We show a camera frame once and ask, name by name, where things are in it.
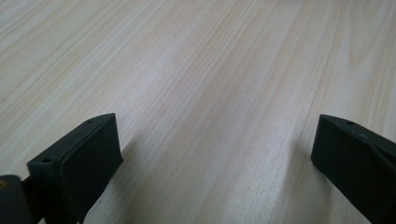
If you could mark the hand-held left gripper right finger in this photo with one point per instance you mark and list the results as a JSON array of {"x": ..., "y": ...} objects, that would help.
[{"x": 351, "y": 158}]

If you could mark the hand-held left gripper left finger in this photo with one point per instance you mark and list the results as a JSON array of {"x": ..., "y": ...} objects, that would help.
[{"x": 84, "y": 161}]

